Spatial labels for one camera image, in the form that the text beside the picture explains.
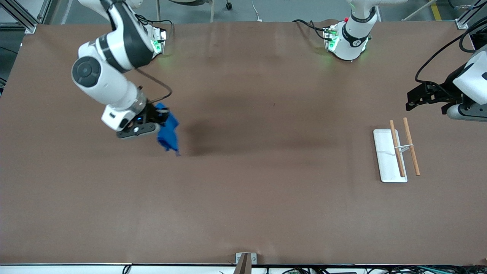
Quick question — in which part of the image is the blue microfibre towel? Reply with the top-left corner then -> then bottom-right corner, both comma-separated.
156,102 -> 181,157

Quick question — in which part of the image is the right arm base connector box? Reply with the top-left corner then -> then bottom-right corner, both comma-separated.
151,26 -> 168,54

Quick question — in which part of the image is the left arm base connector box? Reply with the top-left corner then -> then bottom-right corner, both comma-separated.
323,24 -> 340,53

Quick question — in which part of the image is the yellow floor tape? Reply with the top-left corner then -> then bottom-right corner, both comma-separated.
430,0 -> 443,21

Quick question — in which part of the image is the office chair base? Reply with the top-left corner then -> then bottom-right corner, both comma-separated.
156,0 -> 233,22

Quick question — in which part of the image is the brown table cover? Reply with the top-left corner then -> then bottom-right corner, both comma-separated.
0,20 -> 487,266

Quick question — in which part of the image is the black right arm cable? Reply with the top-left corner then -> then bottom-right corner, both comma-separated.
134,67 -> 173,104

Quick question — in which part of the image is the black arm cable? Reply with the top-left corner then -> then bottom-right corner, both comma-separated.
414,23 -> 487,85
134,67 -> 173,104

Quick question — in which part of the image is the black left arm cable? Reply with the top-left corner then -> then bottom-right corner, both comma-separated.
414,23 -> 487,85

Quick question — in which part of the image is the thin black looped cable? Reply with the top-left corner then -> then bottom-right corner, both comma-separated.
458,23 -> 487,54

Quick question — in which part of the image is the aluminium frame profile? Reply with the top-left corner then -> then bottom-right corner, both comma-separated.
0,0 -> 52,35
454,0 -> 487,30

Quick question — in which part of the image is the black right base cable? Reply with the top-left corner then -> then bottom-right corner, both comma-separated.
135,14 -> 175,40

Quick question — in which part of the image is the black base cable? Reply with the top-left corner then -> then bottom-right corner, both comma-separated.
292,19 -> 332,41
135,14 -> 175,40

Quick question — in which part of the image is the black left base cable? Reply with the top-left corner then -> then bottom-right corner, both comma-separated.
292,19 -> 332,41

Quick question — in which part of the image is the metal table edge bracket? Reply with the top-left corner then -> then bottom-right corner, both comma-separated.
234,252 -> 258,274

